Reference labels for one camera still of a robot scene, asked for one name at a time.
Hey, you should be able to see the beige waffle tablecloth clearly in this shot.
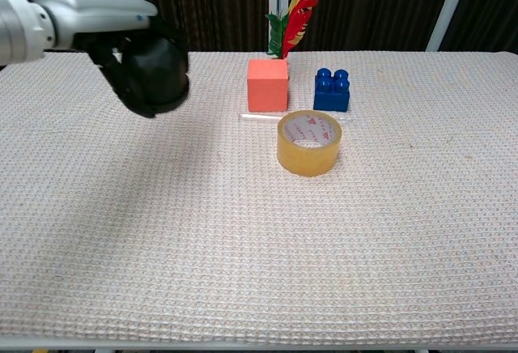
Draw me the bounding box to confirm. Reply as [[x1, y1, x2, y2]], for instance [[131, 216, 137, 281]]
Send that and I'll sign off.
[[0, 50, 518, 344]]

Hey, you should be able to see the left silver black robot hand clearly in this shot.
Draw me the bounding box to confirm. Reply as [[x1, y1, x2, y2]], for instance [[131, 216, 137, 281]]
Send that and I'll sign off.
[[32, 0, 190, 120]]

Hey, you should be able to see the clear plastic tube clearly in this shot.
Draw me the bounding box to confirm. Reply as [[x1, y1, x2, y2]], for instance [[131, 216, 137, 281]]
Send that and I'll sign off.
[[239, 112, 351, 125]]

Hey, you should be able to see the black dice cup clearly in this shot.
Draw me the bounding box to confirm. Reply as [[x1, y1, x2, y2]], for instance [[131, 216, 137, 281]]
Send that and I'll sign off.
[[120, 36, 190, 107]]

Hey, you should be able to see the blue building brick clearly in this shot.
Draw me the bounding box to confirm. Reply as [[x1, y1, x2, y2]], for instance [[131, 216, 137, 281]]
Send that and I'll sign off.
[[312, 67, 351, 113]]

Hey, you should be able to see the red yellow green feather shuttlecock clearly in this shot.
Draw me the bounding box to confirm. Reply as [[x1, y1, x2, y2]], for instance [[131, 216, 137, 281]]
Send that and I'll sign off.
[[265, 0, 320, 62]]

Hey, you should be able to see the dark brown curtain panel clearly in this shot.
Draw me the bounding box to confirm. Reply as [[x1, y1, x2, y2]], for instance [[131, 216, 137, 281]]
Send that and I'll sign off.
[[282, 0, 459, 53], [88, 0, 280, 53], [439, 0, 518, 53]]

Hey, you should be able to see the yellowish packing tape roll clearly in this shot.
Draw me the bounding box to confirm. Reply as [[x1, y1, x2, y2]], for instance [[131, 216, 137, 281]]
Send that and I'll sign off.
[[277, 109, 343, 178]]

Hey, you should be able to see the orange foam cube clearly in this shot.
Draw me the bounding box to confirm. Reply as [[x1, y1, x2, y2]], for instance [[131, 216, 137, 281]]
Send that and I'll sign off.
[[246, 59, 291, 113]]

